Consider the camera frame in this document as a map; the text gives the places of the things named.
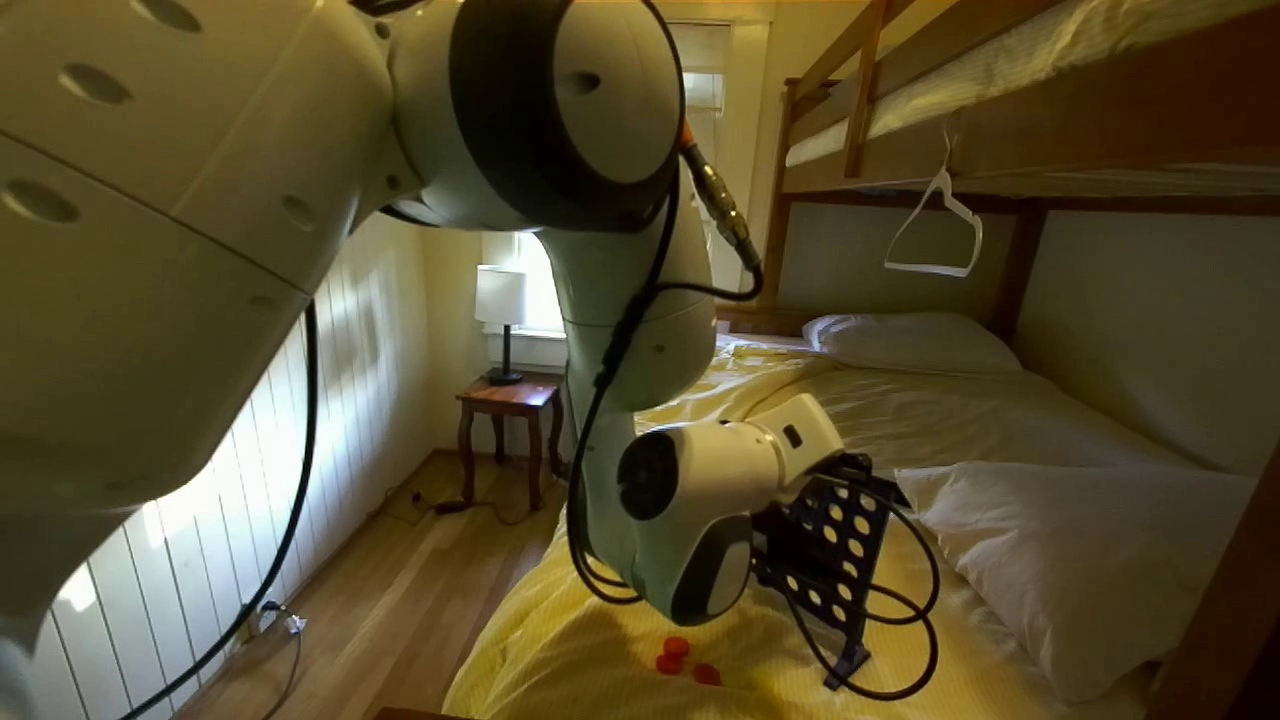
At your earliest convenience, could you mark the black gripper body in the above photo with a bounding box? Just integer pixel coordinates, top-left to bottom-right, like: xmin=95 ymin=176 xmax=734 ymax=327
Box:
xmin=763 ymin=447 xmax=886 ymax=537

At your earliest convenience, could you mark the white fitted bed sheet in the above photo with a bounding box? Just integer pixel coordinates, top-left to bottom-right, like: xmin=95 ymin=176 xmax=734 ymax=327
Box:
xmin=717 ymin=315 xmax=1204 ymax=485

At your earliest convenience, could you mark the white clothes hanger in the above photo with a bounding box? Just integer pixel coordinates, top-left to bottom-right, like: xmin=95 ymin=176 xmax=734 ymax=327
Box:
xmin=880 ymin=130 xmax=992 ymax=284

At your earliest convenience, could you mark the yellow bed sheet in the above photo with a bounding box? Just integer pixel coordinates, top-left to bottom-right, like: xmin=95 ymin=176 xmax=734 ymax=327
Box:
xmin=436 ymin=337 xmax=1166 ymax=720

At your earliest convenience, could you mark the small wooden side table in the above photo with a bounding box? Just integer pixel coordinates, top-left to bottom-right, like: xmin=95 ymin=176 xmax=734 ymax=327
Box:
xmin=451 ymin=374 xmax=570 ymax=516

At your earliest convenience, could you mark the window with white blind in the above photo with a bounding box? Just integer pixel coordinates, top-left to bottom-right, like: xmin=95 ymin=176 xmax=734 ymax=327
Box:
xmin=507 ymin=226 xmax=575 ymax=340

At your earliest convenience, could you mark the white shade table lamp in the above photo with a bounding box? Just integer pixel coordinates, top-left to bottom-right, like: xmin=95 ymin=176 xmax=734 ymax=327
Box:
xmin=473 ymin=261 xmax=536 ymax=390

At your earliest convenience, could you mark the white power strip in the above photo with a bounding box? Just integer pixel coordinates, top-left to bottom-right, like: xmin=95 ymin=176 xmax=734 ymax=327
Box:
xmin=232 ymin=590 xmax=312 ymax=645

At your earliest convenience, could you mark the black looped gripper cable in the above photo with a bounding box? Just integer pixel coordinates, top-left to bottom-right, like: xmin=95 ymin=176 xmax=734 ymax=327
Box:
xmin=784 ymin=456 xmax=943 ymax=708

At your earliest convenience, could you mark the blue connect four frame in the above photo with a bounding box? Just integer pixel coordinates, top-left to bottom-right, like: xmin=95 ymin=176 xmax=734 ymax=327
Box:
xmin=749 ymin=456 xmax=895 ymax=695

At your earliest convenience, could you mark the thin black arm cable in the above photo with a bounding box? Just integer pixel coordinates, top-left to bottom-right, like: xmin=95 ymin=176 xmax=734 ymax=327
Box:
xmin=563 ymin=123 xmax=773 ymax=611

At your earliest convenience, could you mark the wooden bunk bed frame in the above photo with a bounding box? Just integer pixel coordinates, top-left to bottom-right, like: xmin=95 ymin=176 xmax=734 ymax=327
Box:
xmin=692 ymin=0 xmax=1280 ymax=720

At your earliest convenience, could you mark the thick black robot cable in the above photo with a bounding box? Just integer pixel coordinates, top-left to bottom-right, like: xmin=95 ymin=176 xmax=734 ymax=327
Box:
xmin=118 ymin=296 xmax=325 ymax=720

